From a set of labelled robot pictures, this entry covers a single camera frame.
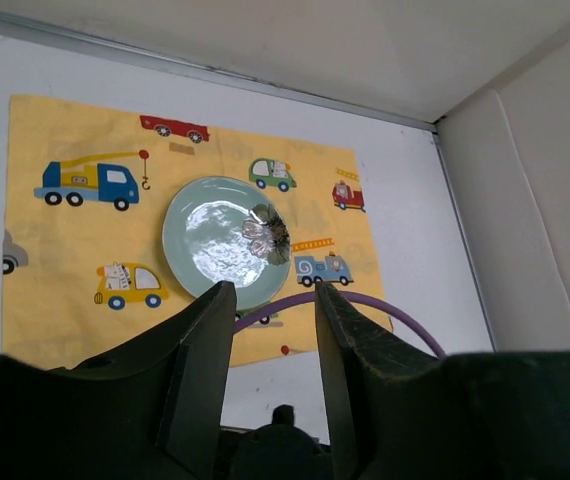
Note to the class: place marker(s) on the light green floral plate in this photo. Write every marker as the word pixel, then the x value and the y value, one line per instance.
pixel 218 228

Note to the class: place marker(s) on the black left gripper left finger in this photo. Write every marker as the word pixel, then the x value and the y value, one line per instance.
pixel 150 406

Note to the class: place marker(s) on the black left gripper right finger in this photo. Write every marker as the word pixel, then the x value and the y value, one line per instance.
pixel 363 367

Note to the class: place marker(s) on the yellow vehicle print cloth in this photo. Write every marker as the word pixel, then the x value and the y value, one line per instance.
pixel 87 192

